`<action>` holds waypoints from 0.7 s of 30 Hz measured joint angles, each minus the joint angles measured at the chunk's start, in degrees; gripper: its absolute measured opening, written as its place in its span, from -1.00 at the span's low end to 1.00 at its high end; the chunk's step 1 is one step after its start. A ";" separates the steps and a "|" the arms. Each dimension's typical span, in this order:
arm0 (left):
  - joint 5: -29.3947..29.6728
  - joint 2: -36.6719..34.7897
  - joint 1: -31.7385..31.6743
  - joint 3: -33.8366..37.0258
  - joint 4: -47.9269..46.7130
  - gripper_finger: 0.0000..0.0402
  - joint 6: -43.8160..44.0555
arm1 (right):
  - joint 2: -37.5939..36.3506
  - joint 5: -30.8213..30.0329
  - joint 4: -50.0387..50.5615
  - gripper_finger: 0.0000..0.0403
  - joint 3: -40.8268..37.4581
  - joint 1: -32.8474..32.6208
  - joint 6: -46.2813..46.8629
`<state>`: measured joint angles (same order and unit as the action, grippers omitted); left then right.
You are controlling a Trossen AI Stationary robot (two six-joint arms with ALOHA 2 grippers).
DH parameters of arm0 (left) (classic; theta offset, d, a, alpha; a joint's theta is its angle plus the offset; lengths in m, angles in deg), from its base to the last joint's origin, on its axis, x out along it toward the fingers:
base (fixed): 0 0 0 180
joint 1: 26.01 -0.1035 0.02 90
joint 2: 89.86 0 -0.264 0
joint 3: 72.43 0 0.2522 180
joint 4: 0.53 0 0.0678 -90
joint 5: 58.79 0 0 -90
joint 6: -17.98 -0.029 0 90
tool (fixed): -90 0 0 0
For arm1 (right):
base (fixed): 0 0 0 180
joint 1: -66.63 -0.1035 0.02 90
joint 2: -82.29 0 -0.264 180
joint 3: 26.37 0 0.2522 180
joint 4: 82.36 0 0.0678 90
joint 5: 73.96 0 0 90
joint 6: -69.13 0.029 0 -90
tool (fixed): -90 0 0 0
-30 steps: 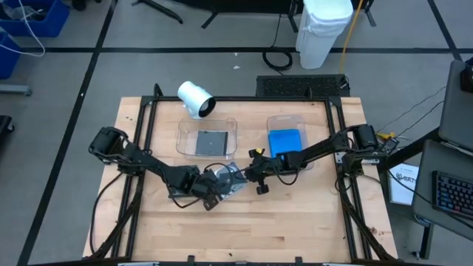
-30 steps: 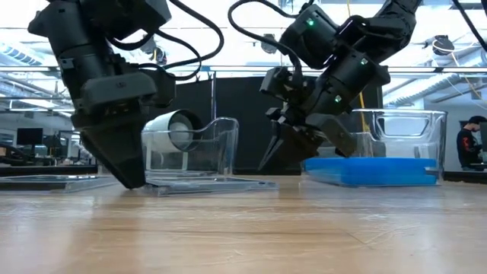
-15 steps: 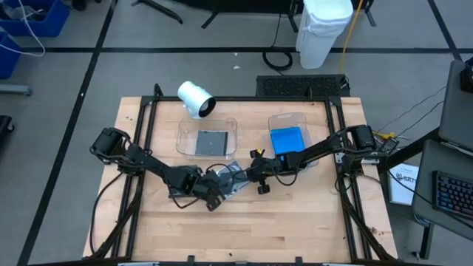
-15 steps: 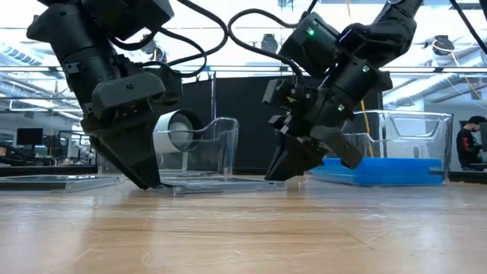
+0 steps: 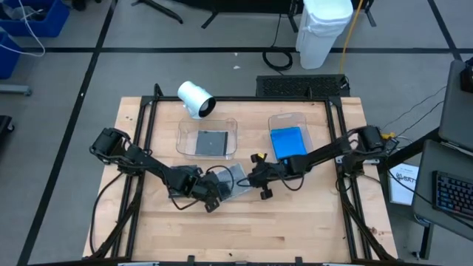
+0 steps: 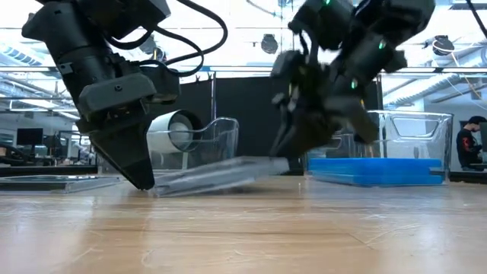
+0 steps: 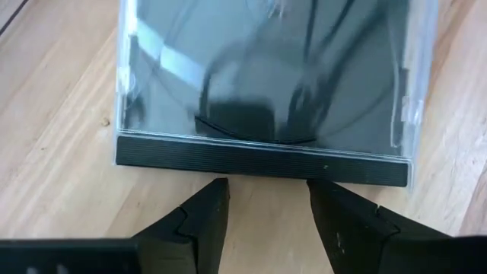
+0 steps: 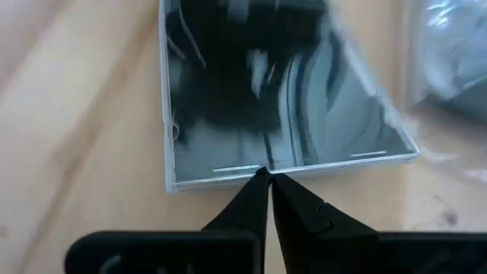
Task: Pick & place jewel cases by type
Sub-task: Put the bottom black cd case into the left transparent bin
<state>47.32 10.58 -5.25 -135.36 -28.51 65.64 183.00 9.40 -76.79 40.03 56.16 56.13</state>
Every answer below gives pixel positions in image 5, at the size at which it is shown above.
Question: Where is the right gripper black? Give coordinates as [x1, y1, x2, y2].
[239, 151, 293, 201]

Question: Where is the blue plastic case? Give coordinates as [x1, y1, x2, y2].
[270, 126, 308, 160]

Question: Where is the clear plastic bin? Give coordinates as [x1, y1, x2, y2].
[175, 117, 238, 161]
[268, 112, 314, 171]

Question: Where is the white printed paper sheet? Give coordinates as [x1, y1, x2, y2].
[387, 162, 421, 206]

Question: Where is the white trash bin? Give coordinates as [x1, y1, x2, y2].
[294, 0, 354, 70]

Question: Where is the black curtain screen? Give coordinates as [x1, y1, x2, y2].
[173, 0, 307, 16]

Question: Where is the black stand leg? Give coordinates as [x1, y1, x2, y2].
[131, 0, 184, 25]

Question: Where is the grey desk top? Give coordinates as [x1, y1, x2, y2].
[412, 139, 473, 241]

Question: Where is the black backlit keyboard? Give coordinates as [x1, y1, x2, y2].
[432, 170, 473, 222]

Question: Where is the black chair caster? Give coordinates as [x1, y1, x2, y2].
[0, 115, 16, 146]

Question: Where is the grey metal floor bar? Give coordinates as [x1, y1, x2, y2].
[0, 83, 33, 98]

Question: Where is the grey flat panel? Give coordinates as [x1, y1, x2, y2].
[438, 58, 473, 152]

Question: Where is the blue storage crate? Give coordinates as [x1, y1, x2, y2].
[0, 0, 70, 38]
[0, 32, 23, 81]

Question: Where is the black desk device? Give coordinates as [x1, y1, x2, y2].
[459, 55, 473, 94]

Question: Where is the black looped gripper cable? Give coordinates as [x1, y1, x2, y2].
[205, 164, 237, 194]

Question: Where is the black metal table frame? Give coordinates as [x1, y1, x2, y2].
[83, 83, 398, 266]

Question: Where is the white cylindrical camera on stand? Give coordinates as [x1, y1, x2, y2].
[176, 81, 217, 120]

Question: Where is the black coiled floor cable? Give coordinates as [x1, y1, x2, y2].
[261, 13, 293, 72]

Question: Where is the black arm base cable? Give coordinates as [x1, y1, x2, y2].
[89, 171, 125, 256]

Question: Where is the yellow hanging cable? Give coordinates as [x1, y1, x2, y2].
[338, 0, 365, 73]

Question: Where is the white floor cable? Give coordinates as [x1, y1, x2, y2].
[0, 0, 46, 58]

